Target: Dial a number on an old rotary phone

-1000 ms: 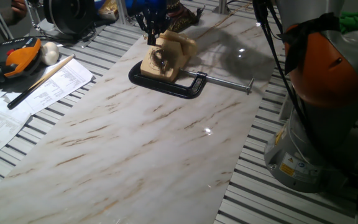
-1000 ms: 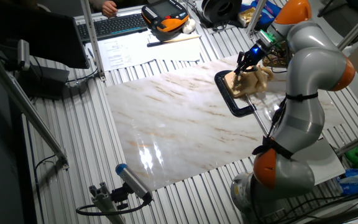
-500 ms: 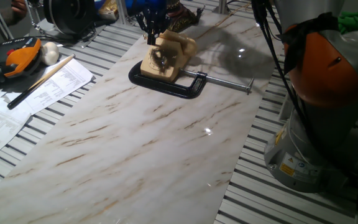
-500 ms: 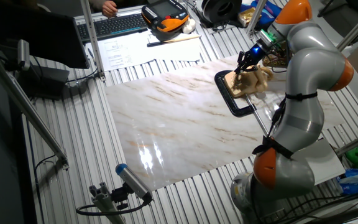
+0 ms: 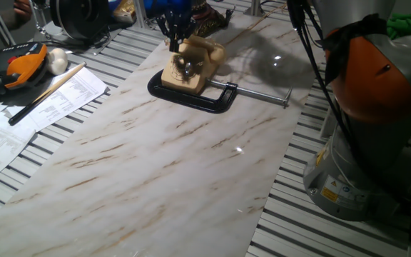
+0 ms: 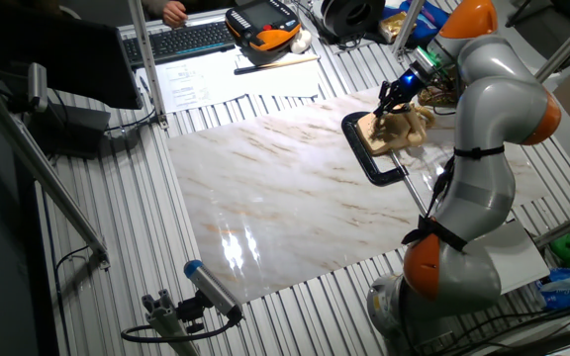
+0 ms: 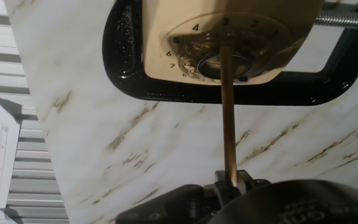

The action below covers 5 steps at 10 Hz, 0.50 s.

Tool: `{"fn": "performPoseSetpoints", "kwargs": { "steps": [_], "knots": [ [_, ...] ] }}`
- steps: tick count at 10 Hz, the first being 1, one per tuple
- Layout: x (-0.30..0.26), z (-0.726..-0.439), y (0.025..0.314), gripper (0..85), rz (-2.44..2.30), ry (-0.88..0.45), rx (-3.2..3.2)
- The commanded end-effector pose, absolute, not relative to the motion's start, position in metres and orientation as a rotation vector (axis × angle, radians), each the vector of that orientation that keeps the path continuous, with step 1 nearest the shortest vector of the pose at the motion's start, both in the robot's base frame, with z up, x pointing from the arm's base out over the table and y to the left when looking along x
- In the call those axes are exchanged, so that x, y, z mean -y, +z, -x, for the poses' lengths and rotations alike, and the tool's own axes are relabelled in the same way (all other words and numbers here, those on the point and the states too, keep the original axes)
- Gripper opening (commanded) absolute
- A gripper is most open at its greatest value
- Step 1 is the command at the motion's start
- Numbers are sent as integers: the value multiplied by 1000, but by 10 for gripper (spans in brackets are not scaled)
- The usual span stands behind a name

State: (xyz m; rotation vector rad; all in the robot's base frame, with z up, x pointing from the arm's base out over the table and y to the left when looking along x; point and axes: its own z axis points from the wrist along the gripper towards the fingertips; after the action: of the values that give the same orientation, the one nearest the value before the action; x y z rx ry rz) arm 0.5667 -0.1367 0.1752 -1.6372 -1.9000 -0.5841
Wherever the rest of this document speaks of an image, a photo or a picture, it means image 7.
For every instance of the black C-clamp with steel screw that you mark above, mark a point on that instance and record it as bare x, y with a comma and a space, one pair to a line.
197, 96

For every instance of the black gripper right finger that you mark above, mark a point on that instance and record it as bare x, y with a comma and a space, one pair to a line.
250, 183

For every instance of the beige rotary phone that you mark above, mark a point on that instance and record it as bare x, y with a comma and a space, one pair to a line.
166, 37

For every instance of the short wooden stick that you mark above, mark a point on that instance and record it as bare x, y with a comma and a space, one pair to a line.
228, 124

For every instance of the white marble pattern mat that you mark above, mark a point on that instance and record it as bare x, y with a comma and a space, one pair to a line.
135, 140

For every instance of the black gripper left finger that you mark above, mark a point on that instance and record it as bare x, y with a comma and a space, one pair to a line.
179, 205

